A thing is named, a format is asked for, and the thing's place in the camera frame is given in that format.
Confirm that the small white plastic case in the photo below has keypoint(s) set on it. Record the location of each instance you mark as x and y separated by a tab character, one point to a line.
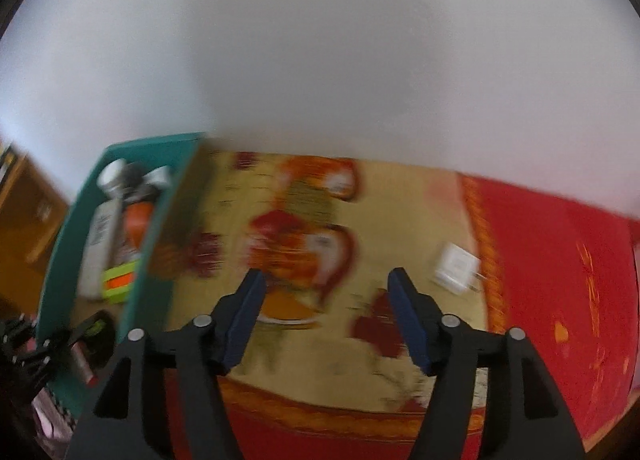
160	177

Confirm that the red floral bedsheet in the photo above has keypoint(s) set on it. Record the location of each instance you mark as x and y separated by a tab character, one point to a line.
540	265

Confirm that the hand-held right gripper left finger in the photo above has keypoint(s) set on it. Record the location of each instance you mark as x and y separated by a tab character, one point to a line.
245	320

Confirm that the neon green and orange pack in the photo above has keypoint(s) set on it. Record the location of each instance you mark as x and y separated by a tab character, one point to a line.
120	285

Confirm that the small black device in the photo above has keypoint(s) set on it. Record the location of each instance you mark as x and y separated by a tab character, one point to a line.
95	335

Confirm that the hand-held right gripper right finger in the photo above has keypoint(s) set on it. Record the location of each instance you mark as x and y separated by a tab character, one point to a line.
410	320

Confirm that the teal cardboard box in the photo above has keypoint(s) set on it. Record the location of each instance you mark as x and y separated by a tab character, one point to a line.
65	265

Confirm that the orange bottle dark grey cap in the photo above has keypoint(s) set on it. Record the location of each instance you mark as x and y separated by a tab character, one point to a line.
137	225

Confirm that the white tube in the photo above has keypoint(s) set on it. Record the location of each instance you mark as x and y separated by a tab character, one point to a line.
100	245

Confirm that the white charger plug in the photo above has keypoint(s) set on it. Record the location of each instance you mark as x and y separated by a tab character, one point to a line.
457	267

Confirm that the white round jar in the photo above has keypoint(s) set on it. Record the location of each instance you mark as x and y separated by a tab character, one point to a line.
112	175

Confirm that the wooden cabinet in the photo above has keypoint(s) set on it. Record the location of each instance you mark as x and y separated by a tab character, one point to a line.
30	220

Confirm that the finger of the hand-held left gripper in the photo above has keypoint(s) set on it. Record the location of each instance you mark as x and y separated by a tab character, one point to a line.
50	350

